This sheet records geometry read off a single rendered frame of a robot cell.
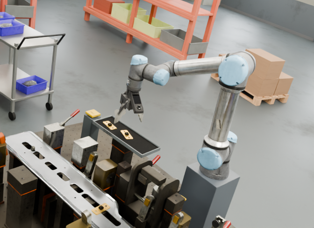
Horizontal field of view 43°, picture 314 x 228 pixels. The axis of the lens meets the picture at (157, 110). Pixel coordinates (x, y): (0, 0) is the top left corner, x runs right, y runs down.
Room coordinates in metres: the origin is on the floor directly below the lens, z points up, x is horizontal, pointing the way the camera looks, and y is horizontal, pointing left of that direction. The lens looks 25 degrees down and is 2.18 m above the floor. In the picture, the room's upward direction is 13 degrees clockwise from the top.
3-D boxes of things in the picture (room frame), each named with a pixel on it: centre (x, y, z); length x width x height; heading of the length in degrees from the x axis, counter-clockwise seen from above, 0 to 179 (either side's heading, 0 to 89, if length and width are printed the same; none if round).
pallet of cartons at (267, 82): (6.17, -1.36, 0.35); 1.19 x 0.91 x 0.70; 50
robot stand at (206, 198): (1.73, -0.35, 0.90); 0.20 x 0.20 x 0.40; 49
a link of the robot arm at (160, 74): (1.77, 0.04, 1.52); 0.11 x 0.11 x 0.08; 67
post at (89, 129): (1.93, 0.34, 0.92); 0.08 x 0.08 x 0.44; 54
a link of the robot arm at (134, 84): (1.79, 0.14, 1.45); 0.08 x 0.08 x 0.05
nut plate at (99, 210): (1.37, 0.14, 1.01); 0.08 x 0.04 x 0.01; 145
